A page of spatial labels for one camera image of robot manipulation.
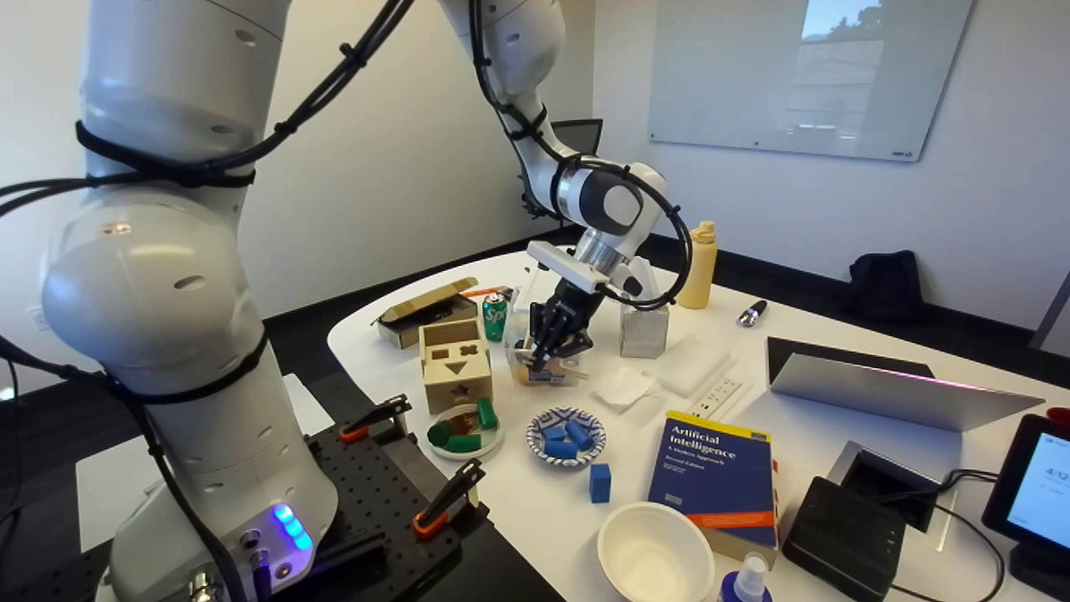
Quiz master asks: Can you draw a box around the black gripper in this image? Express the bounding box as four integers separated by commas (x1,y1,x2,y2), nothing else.
529,282,602,354

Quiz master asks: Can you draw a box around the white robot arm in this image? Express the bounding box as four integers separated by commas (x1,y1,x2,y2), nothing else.
3,0,676,602

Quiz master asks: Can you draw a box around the blue patterned paper bowl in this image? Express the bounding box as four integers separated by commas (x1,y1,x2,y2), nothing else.
525,408,606,468

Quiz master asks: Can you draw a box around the white empty bowl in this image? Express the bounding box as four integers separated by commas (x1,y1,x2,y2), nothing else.
596,501,716,602

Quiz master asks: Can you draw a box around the clear plastic organizer box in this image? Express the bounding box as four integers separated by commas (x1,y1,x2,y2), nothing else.
502,329,593,388

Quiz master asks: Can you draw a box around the green soda can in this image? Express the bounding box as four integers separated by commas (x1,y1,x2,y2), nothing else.
482,295,507,340

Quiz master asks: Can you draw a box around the brown flat case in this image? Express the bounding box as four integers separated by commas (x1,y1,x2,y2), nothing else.
375,279,479,347

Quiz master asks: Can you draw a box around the wooden shape sorter box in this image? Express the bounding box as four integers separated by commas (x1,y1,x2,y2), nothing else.
416,318,490,414

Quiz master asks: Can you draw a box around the white plate with blocks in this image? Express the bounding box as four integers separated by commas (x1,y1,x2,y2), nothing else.
424,403,502,463

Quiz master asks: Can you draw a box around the loose blue cube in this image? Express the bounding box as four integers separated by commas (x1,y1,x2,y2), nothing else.
587,465,613,505

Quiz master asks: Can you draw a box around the yellow bottle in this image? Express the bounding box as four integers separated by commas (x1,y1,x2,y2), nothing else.
680,221,719,309

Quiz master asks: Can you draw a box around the black marker pen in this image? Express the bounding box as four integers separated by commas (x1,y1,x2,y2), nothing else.
736,300,768,329

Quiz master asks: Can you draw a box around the black office chair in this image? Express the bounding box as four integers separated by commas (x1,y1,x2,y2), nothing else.
554,119,602,154

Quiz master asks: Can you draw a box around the orange black clamp rear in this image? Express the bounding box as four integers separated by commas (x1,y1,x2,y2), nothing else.
336,394,410,446

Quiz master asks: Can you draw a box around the orange black clamp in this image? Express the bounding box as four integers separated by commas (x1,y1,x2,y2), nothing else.
336,394,410,446
410,460,488,539

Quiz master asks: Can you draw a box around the orange black clamp front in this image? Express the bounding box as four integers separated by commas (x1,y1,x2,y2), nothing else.
410,460,488,539

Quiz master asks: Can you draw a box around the blue artificial intelligence textbook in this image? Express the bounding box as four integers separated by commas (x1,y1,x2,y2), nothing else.
647,413,780,560

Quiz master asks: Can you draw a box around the silver laptop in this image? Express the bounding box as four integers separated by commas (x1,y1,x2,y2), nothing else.
764,337,1035,432

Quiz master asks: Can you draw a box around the white bottle blue label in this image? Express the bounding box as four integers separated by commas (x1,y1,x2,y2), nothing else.
719,556,771,602

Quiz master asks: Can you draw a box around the black bag on floor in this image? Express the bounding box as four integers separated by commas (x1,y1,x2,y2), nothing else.
848,252,921,325

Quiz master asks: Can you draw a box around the black square box device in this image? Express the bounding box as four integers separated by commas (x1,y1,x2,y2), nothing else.
783,480,907,602

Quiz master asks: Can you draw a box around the table power outlet panel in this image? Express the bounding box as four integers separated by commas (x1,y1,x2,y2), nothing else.
832,442,945,533

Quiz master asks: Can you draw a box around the black tablet screen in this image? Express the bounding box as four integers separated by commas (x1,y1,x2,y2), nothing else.
982,414,1070,600

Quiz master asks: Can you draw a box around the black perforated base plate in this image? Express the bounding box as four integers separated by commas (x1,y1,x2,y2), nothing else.
277,432,488,602

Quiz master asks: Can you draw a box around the wall whiteboard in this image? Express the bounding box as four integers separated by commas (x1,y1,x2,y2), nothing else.
647,0,977,164

